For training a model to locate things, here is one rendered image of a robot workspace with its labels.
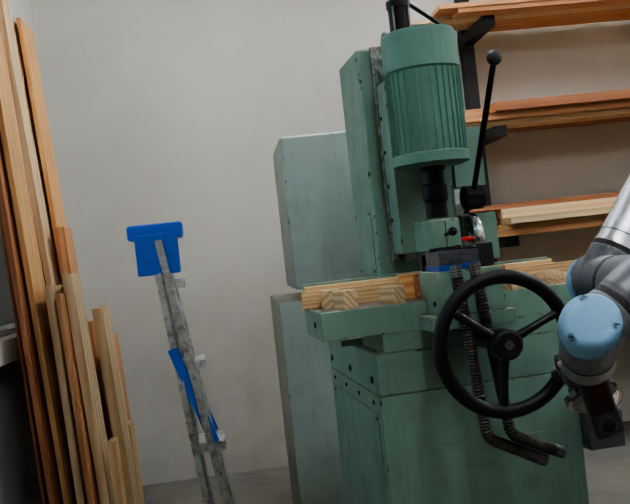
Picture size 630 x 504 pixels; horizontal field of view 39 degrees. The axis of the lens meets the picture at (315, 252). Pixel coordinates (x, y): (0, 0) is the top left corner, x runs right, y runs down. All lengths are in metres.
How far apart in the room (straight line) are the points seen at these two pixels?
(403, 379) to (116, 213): 2.68
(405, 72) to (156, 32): 2.57
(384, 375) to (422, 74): 0.67
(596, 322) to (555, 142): 3.32
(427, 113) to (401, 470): 0.78
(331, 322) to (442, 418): 0.32
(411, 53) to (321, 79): 2.42
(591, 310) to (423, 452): 0.67
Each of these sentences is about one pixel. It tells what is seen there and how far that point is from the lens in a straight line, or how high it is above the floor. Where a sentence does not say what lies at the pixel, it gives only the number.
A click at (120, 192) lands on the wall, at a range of 4.37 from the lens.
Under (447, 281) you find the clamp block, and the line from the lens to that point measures 1.81.
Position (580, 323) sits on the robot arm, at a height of 0.88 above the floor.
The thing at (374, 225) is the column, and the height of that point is 1.08.
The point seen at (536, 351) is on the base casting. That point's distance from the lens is 1.99.
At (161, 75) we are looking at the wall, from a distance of 4.43.
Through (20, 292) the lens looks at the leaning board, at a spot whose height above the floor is 1.00.
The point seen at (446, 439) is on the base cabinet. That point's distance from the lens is 1.95.
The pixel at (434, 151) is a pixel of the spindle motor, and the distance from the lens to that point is 2.00.
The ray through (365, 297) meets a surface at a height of 0.91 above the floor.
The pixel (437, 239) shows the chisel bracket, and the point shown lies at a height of 1.03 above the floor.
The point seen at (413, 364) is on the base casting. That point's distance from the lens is 1.90.
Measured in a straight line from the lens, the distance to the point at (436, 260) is 1.84.
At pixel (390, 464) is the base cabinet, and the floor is 0.57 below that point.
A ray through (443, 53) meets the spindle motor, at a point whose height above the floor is 1.44.
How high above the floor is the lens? 1.03
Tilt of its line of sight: level
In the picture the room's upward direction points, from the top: 6 degrees counter-clockwise
